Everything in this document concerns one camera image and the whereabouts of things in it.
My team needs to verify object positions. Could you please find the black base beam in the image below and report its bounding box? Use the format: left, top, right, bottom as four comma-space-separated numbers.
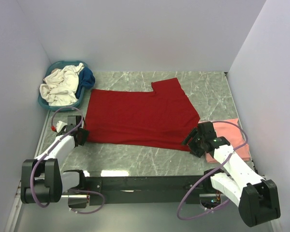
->
67, 175, 232, 208

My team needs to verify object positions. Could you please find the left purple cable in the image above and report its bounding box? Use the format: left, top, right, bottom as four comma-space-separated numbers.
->
30, 106, 105, 215

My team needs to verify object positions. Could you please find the teal laundry basket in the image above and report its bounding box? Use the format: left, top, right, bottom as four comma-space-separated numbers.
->
38, 60, 88, 111

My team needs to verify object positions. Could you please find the blue t shirt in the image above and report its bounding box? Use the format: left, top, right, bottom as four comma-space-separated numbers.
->
75, 67, 96, 99

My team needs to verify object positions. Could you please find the aluminium rail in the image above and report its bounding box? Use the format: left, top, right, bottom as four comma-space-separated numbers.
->
15, 176, 273, 199

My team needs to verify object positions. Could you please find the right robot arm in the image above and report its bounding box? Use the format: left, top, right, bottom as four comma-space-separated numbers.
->
177, 121, 281, 227

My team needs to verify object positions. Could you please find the cream white t shirt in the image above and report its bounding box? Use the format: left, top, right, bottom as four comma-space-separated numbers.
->
40, 63, 85, 106

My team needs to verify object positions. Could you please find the red t shirt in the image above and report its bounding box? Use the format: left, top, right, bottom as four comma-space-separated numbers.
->
85, 78, 200, 151

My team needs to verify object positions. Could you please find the folded pink t shirt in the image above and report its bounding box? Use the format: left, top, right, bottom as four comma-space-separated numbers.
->
213, 122, 250, 161

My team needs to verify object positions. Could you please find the purple cable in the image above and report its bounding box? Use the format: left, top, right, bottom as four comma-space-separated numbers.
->
30, 106, 105, 215
176, 120, 249, 221

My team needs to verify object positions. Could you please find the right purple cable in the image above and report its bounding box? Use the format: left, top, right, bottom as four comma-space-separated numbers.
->
176, 120, 249, 221

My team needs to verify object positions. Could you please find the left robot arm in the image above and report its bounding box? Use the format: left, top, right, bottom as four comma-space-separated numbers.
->
20, 115, 89, 208

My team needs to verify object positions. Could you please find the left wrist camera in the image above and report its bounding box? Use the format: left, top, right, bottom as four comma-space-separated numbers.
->
51, 121, 67, 132

